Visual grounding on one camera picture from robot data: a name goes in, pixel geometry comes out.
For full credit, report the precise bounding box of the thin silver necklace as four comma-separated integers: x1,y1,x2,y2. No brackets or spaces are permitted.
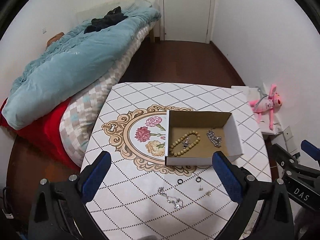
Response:
157,186,185,210

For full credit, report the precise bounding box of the white cardboard box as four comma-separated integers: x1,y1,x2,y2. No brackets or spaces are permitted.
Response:
165,111,244,166

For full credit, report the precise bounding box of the patterned white tablecloth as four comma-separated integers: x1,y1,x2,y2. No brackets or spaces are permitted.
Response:
83,83,271,239

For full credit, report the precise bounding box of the silver pendant charm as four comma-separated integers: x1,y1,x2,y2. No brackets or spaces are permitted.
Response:
183,138,189,148

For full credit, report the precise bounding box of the pink plush toy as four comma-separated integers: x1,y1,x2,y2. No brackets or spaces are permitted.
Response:
249,84,283,131

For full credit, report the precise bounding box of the red blanket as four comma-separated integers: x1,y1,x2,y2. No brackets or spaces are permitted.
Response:
1,98,80,171

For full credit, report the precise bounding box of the white box under toy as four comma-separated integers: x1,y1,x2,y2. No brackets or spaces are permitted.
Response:
231,84,283,135

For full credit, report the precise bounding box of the light blue quilt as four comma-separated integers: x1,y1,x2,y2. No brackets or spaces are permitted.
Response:
2,7,161,130

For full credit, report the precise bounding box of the brown pillow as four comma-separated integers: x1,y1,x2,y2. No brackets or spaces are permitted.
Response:
46,32,65,48

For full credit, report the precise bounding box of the black clothing on bed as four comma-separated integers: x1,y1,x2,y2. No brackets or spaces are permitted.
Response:
84,6,128,34

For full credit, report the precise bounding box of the white door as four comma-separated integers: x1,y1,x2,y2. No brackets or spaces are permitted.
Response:
159,0,216,43

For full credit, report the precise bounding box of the white wall socket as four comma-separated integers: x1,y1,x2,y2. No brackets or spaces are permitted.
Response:
283,126,293,142

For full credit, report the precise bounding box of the silver chain bracelet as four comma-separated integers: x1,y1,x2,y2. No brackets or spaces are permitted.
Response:
206,128,222,149

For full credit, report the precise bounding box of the wooden bead bracelet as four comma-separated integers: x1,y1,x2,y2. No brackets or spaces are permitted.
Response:
169,130,201,158

